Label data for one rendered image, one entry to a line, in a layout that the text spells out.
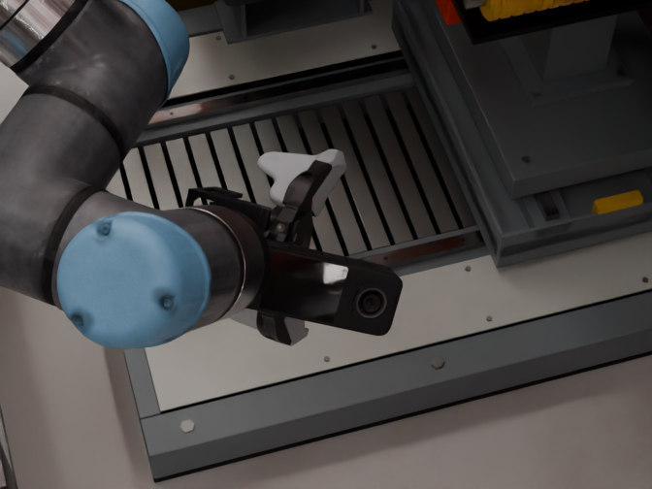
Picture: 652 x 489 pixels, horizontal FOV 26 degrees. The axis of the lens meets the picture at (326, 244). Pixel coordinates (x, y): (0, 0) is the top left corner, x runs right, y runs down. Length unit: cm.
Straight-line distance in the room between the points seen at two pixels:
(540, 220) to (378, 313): 107
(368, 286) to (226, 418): 100
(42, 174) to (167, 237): 10
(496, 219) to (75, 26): 120
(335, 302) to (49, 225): 23
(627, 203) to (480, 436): 39
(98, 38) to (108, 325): 20
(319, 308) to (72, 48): 24
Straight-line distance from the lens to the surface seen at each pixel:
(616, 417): 206
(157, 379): 197
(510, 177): 199
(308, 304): 95
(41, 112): 87
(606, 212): 204
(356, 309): 95
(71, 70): 89
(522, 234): 200
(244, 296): 88
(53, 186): 84
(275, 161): 106
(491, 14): 179
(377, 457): 199
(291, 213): 98
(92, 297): 79
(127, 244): 78
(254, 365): 197
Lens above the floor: 177
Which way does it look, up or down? 54 degrees down
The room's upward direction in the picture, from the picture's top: straight up
